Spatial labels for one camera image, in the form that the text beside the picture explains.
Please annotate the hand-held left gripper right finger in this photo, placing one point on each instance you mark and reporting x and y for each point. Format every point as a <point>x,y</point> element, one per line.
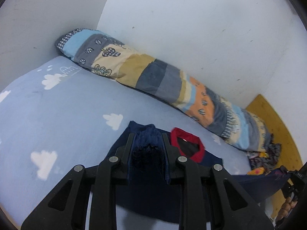
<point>171,163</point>

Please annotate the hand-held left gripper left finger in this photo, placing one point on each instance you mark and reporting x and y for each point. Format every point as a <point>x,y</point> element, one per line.
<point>127,163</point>

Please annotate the navy shirt with red collar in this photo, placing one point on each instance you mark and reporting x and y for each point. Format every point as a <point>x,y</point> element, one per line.
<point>146,139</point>

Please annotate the person's right hand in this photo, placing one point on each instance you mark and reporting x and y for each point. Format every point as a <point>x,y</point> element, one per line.
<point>287,207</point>

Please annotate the yellow cloth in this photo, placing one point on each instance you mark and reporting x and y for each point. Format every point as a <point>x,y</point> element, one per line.
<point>256,171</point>

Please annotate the dark patterned cloth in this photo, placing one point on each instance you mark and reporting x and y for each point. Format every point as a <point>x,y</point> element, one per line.
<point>273,148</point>

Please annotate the wooden headboard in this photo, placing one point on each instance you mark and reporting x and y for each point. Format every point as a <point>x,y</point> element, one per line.
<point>271,117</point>

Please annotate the bed with cloud-print sheet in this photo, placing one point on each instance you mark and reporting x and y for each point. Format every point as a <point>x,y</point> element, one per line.
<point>72,105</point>

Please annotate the rolled patchwork quilt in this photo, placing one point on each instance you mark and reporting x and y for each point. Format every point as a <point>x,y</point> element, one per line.
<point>153,76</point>

